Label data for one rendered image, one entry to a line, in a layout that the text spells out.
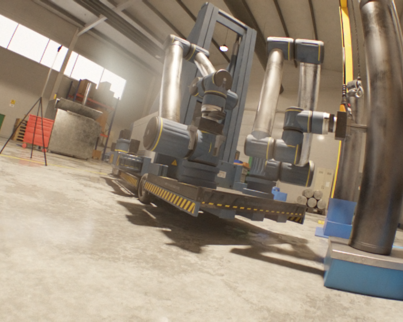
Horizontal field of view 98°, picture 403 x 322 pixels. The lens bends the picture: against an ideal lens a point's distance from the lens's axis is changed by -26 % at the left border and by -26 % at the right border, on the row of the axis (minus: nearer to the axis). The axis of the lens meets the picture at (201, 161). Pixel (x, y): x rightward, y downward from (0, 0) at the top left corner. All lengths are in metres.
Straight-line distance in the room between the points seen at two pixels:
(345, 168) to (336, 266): 1.53
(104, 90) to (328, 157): 12.29
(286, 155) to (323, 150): 10.89
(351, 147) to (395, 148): 1.36
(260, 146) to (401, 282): 0.87
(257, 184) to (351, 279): 1.02
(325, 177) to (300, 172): 9.52
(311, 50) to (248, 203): 0.98
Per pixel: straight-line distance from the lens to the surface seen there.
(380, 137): 1.09
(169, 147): 1.28
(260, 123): 1.16
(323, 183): 11.17
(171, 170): 1.90
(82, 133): 7.89
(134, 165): 2.09
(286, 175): 1.70
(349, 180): 2.35
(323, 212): 5.86
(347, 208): 2.32
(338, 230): 2.32
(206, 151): 1.37
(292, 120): 1.12
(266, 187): 1.71
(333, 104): 12.70
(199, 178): 1.36
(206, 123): 1.06
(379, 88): 1.17
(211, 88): 1.10
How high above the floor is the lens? 0.32
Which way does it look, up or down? 4 degrees up
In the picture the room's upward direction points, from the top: 12 degrees clockwise
